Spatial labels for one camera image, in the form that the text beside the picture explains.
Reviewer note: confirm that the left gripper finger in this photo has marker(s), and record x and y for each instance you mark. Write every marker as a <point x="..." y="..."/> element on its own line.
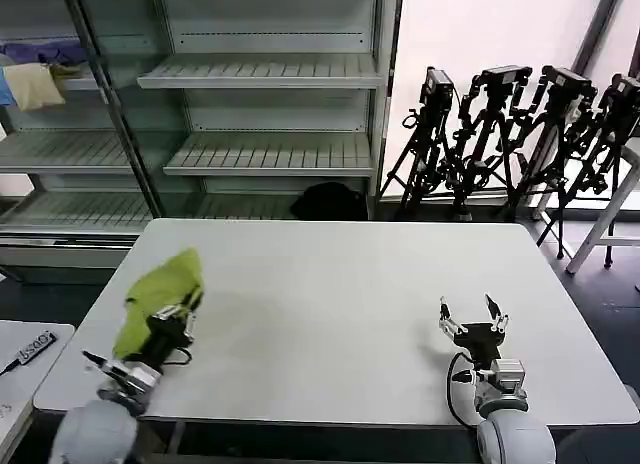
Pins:
<point x="170" y="313"/>
<point x="190" y="329"/>

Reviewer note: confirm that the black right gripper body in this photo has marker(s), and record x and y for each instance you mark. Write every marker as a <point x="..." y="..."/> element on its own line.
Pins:
<point x="480" y="341"/>

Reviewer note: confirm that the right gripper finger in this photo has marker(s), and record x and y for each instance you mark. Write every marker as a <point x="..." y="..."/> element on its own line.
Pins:
<point x="497" y="318"/>
<point x="450" y="328"/>

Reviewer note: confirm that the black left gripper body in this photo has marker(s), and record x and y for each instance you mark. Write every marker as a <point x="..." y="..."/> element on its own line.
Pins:
<point x="165" y="339"/>

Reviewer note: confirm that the lime green t-shirt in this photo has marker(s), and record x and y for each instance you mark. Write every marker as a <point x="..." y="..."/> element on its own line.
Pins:
<point x="155" y="294"/>

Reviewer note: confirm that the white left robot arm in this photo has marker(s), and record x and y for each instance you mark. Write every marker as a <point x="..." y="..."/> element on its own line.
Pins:
<point x="95" y="429"/>

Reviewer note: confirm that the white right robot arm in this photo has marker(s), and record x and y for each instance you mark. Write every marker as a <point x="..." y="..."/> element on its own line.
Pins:
<point x="510" y="429"/>

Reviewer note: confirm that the black labelled device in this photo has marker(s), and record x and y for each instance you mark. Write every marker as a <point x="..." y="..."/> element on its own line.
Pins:
<point x="36" y="348"/>

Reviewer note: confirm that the white folding table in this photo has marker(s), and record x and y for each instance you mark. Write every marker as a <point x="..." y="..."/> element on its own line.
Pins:
<point x="325" y="294"/>

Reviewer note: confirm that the small white side table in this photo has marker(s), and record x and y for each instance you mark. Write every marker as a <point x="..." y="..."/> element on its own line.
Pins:
<point x="25" y="384"/>

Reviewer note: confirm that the black bag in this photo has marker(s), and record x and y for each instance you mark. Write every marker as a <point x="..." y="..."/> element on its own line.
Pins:
<point x="330" y="201"/>

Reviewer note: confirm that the grey shelf with cloths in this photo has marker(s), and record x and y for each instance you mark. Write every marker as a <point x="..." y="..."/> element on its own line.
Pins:
<point x="50" y="149"/>

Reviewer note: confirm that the empty grey metal shelf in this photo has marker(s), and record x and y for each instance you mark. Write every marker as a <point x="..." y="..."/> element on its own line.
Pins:
<point x="270" y="109"/>

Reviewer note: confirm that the white table frame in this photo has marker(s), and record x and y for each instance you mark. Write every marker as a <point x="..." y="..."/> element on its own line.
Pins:
<point x="607" y="209"/>

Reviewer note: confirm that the black tripod with camera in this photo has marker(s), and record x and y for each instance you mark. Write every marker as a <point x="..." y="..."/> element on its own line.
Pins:
<point x="430" y="134"/>
<point x="555" y="134"/>
<point x="612" y="129"/>
<point x="492" y="124"/>

